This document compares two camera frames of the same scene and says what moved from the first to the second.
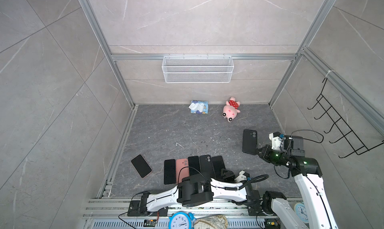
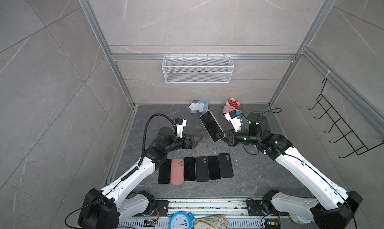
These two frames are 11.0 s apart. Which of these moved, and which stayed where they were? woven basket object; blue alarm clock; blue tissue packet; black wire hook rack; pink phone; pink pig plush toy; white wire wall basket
Moved: pink phone
Stayed: woven basket object; blue tissue packet; white wire wall basket; pink pig plush toy; blue alarm clock; black wire hook rack
